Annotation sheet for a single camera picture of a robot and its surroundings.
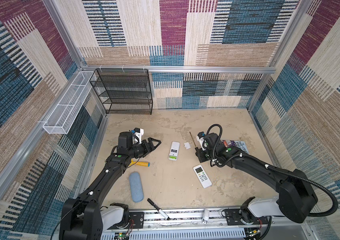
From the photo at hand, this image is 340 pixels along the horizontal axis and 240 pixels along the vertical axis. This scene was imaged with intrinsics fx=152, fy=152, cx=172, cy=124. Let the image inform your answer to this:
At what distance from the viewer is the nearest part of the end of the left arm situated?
28.1 inches

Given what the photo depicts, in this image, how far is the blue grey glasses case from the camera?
80cm

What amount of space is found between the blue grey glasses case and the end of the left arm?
19 centimetres
